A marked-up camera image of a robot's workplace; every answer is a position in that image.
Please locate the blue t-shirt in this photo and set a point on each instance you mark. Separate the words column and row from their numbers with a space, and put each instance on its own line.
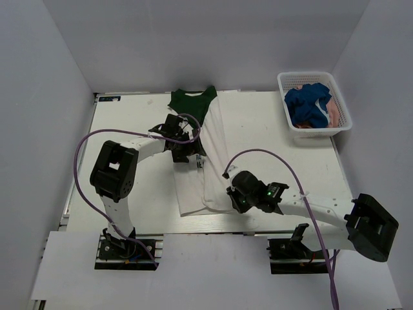
column 308, row 106

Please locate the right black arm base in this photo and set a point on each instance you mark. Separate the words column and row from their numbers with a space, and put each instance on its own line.
column 289, row 258

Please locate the white green-sleeved printed t-shirt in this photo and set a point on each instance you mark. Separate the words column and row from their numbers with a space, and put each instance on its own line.
column 200, row 187

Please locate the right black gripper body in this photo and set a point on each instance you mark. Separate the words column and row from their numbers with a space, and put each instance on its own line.
column 242, row 203

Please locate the pink t-shirt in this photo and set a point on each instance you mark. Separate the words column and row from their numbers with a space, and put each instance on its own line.
column 334, row 113

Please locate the white plastic basket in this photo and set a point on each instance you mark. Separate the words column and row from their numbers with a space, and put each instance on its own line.
column 313, row 104

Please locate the blue label sticker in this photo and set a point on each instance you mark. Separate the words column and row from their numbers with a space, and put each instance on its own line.
column 109, row 98

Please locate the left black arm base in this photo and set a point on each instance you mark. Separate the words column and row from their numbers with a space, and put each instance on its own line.
column 110, row 257

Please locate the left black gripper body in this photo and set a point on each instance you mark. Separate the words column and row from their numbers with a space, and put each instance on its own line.
column 181, row 150

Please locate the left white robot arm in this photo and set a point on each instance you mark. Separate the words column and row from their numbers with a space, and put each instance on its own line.
column 114, row 172

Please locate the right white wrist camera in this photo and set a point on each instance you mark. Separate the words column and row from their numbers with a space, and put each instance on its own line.
column 230, row 173

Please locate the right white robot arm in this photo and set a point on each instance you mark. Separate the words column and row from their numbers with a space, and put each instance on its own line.
column 362, row 224

